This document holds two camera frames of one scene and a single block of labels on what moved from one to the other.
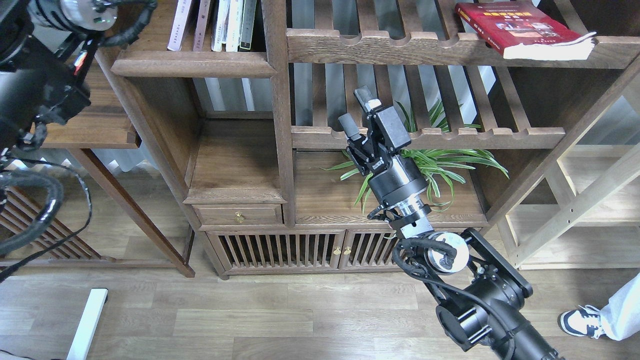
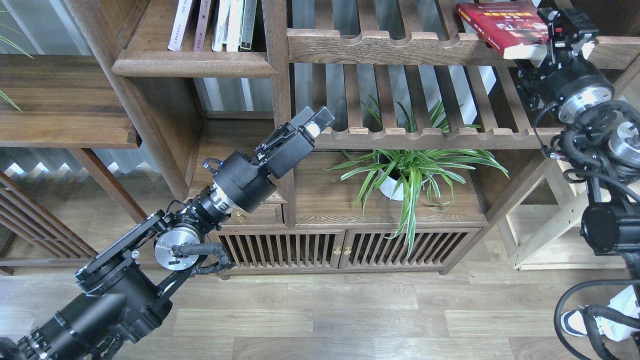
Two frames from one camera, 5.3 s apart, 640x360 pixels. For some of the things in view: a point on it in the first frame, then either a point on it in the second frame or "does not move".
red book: (523, 30) does not move
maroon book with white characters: (200, 25) does not move
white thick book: (177, 31) does not move
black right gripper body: (393, 178) → (560, 79)
